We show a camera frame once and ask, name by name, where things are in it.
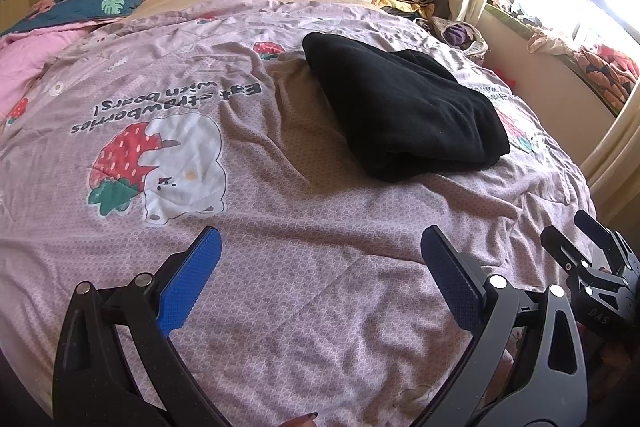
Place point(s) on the patterned cloth on windowsill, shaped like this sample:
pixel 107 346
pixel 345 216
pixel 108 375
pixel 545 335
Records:
pixel 609 73

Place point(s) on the left hand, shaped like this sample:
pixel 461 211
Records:
pixel 306 420

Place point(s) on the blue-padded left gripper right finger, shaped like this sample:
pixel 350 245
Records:
pixel 524 365

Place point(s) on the black sweater orange cuffs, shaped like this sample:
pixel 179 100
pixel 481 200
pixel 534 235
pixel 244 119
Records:
pixel 402 113

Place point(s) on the lilac strawberry bear duvet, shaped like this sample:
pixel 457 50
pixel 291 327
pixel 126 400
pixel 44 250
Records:
pixel 148 130

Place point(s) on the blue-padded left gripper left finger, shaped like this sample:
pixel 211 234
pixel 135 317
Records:
pixel 92 381

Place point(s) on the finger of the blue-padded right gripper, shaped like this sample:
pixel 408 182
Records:
pixel 615 248
pixel 575 264

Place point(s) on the purple cloth bundle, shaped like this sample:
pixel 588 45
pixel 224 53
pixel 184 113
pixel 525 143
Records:
pixel 458 36

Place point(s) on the pink quilt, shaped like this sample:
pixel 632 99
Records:
pixel 24 54

